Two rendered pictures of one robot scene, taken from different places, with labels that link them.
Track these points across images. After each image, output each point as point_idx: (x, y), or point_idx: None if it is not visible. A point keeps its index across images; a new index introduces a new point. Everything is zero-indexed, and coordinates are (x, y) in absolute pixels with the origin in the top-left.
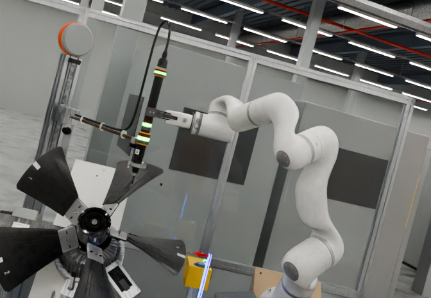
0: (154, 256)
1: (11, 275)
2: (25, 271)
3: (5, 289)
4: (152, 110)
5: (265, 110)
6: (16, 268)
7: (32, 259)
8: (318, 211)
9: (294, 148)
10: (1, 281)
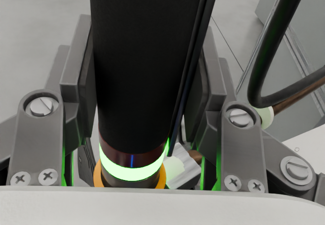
0: None
1: (81, 166)
2: (87, 177)
3: (78, 172)
4: (51, 67)
5: None
6: (83, 164)
7: (89, 172)
8: None
9: None
10: (78, 162)
